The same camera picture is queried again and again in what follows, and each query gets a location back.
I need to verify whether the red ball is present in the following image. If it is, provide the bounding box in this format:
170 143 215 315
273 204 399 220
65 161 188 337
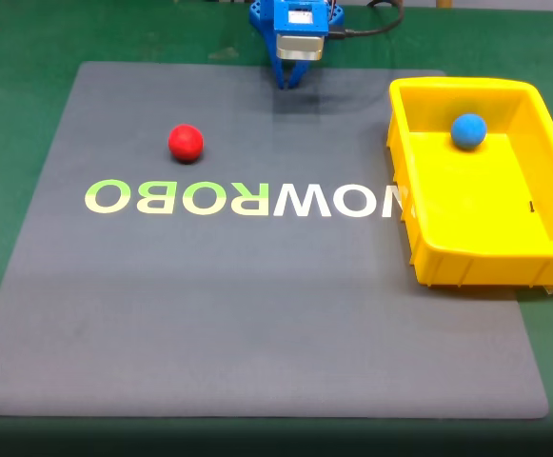
168 124 205 165

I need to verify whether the blue ball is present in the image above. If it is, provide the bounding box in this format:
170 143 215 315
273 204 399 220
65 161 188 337
449 112 488 151

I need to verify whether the yellow plastic bin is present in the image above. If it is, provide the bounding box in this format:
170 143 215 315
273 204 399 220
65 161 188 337
385 76 553 289

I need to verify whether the grey mat with ROBO print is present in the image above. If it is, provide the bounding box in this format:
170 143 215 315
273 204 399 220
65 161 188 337
0 60 550 421

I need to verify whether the silver camera box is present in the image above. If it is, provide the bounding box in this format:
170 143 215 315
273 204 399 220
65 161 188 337
275 31 326 63

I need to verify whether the black cable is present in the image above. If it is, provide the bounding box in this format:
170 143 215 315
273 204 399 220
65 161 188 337
326 0 406 40

